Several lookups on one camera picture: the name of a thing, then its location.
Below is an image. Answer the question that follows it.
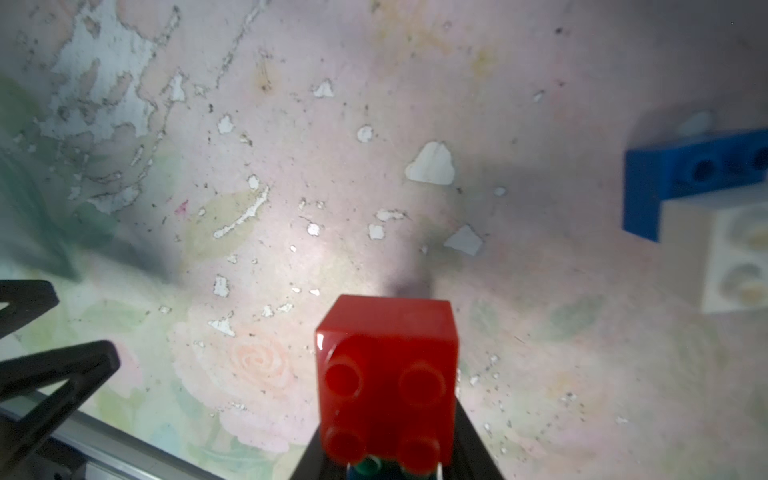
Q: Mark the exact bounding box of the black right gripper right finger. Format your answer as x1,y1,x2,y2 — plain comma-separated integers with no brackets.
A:
289,400,505,480

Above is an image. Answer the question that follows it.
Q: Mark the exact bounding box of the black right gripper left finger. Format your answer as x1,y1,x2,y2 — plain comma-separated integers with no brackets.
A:
1,280,121,474

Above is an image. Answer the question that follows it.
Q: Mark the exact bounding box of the green lego plate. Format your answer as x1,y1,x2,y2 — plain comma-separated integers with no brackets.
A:
346,456,438,480

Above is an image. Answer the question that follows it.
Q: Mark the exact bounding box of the red lego brick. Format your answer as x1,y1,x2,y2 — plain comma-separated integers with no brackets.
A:
315,295,459,475

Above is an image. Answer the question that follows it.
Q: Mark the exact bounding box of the blue lego brick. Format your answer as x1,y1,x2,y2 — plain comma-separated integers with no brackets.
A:
622,129,767,242

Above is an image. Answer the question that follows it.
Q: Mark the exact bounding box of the aluminium rail frame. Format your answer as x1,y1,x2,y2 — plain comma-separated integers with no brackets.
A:
2,409,217,479

